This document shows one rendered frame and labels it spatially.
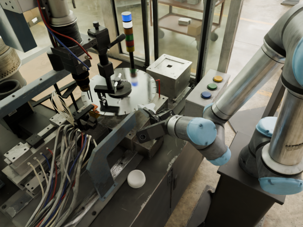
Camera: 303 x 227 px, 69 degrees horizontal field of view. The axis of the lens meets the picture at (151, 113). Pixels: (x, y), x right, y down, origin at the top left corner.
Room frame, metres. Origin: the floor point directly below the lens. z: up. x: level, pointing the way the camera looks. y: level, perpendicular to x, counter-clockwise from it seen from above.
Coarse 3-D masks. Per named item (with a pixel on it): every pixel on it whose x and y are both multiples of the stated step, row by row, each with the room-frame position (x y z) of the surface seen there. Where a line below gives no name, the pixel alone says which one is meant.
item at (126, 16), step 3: (123, 12) 1.09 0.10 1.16; (126, 12) 1.08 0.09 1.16; (129, 12) 1.08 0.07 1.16; (123, 15) 1.05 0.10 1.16; (126, 15) 1.05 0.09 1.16; (129, 15) 1.05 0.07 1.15; (123, 18) 1.05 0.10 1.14; (126, 18) 1.05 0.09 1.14; (129, 18) 1.05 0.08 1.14; (126, 21) 1.05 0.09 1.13
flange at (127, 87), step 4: (112, 84) 0.79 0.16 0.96; (124, 84) 0.78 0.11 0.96; (128, 84) 0.78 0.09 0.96; (116, 88) 0.75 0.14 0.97; (120, 88) 0.75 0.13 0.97; (124, 88) 0.75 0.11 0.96; (128, 88) 0.75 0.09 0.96; (116, 92) 0.73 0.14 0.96; (120, 92) 0.73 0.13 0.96; (124, 92) 0.73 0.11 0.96; (128, 92) 0.73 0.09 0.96; (116, 96) 0.71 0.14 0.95; (120, 96) 0.71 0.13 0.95
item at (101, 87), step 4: (108, 80) 0.68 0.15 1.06; (108, 84) 0.68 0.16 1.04; (96, 88) 0.70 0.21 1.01; (100, 88) 0.70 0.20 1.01; (104, 88) 0.69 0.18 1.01; (108, 88) 0.69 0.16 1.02; (112, 88) 0.69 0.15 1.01; (96, 92) 0.70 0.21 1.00; (100, 92) 0.69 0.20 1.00; (104, 92) 0.69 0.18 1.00; (108, 92) 0.68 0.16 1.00; (112, 92) 0.68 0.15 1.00; (100, 96) 0.69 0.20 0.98; (104, 96) 0.71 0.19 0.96
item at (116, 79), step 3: (120, 75) 0.80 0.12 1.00; (114, 78) 0.77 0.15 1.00; (117, 78) 0.77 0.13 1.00; (120, 78) 0.77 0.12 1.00; (114, 81) 0.76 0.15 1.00; (117, 81) 0.75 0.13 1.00; (120, 81) 0.76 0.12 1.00; (123, 81) 0.76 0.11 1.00; (126, 81) 0.76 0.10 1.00; (117, 84) 0.75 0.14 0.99; (120, 84) 0.76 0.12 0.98
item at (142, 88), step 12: (120, 72) 0.90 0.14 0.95; (132, 72) 0.89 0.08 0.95; (144, 72) 0.88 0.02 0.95; (96, 84) 0.81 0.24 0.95; (132, 84) 0.80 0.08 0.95; (144, 84) 0.79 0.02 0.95; (84, 96) 0.73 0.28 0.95; (96, 96) 0.73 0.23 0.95; (108, 96) 0.72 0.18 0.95; (132, 96) 0.71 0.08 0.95; (144, 96) 0.71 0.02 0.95; (108, 108) 0.65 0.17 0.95; (120, 108) 0.64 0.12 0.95; (132, 108) 0.64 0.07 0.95
